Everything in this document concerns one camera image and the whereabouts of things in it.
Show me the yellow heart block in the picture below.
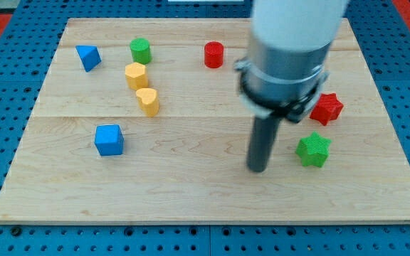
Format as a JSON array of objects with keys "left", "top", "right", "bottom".
[{"left": 136, "top": 87, "right": 159, "bottom": 117}]

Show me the red star block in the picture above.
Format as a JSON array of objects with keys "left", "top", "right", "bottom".
[{"left": 310, "top": 93, "right": 344, "bottom": 126}]

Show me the black cable clamp ring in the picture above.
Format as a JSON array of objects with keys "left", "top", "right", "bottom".
[{"left": 233, "top": 58, "right": 330, "bottom": 124}]

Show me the green cylinder block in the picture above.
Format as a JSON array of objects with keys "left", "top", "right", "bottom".
[{"left": 130, "top": 38, "right": 152, "bottom": 65}]

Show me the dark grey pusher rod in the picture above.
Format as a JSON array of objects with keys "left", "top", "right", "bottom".
[{"left": 246, "top": 116, "right": 282, "bottom": 173}]

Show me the blue cube block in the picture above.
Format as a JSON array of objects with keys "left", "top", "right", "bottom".
[{"left": 94, "top": 124, "right": 124, "bottom": 156}]

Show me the yellow hexagon block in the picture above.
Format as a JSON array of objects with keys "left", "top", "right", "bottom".
[{"left": 125, "top": 62, "right": 148, "bottom": 90}]

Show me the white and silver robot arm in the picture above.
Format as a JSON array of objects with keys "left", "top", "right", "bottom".
[{"left": 242, "top": 0, "right": 348, "bottom": 107}]

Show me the green star block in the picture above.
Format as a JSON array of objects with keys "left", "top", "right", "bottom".
[{"left": 295, "top": 132, "right": 332, "bottom": 168}]

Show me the red cylinder block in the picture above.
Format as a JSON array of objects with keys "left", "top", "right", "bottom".
[{"left": 204, "top": 41, "right": 224, "bottom": 68}]

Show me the light wooden board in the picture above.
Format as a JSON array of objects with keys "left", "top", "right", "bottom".
[{"left": 0, "top": 18, "right": 410, "bottom": 225}]

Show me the blue triangular prism block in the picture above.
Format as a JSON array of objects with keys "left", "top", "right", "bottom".
[{"left": 75, "top": 45, "right": 102, "bottom": 72}]

